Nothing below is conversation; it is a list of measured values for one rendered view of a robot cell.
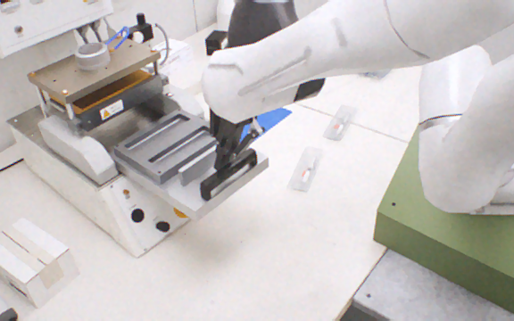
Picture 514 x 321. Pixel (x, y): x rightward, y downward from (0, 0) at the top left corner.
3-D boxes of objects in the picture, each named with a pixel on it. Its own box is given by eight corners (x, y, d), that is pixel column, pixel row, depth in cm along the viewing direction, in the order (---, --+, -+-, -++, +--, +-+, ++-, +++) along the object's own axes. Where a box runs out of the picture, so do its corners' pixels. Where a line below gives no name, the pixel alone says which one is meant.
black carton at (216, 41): (206, 55, 187) (204, 38, 183) (215, 45, 194) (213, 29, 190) (220, 57, 186) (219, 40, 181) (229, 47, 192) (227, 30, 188)
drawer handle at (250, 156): (201, 197, 97) (198, 182, 95) (251, 160, 106) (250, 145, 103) (207, 201, 96) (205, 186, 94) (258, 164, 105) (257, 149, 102)
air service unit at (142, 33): (119, 71, 143) (107, 23, 133) (157, 53, 151) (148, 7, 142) (129, 76, 140) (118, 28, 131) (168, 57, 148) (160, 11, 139)
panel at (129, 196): (143, 253, 115) (106, 185, 109) (230, 187, 132) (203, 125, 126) (147, 254, 114) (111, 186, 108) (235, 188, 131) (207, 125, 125)
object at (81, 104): (50, 102, 122) (38, 68, 116) (120, 68, 134) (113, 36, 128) (87, 124, 112) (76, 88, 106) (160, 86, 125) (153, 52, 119)
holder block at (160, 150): (114, 155, 110) (111, 145, 109) (180, 116, 122) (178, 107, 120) (161, 185, 101) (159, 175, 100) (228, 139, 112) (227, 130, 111)
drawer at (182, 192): (111, 167, 113) (103, 140, 108) (181, 125, 125) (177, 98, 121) (197, 225, 97) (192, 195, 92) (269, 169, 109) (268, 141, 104)
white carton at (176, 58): (128, 80, 175) (123, 61, 171) (170, 55, 190) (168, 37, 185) (152, 88, 169) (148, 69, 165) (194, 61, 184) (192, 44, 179)
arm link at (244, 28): (271, 126, 70) (326, 108, 75) (297, 55, 60) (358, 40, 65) (211, 46, 78) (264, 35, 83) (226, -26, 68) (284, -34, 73)
